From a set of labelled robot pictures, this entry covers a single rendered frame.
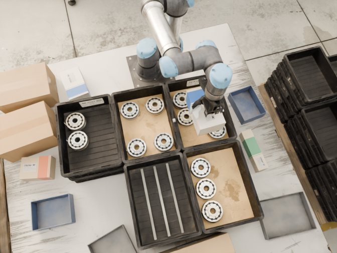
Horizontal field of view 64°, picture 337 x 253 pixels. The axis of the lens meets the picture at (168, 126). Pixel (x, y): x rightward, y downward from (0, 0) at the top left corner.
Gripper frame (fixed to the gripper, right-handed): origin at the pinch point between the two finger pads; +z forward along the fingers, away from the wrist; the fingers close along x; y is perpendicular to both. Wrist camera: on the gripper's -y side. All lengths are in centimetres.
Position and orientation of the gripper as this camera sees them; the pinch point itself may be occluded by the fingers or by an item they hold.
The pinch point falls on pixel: (204, 108)
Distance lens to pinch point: 125.4
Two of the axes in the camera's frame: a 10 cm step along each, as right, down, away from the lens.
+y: 2.8, 9.0, -3.2
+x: 9.6, -2.6, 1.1
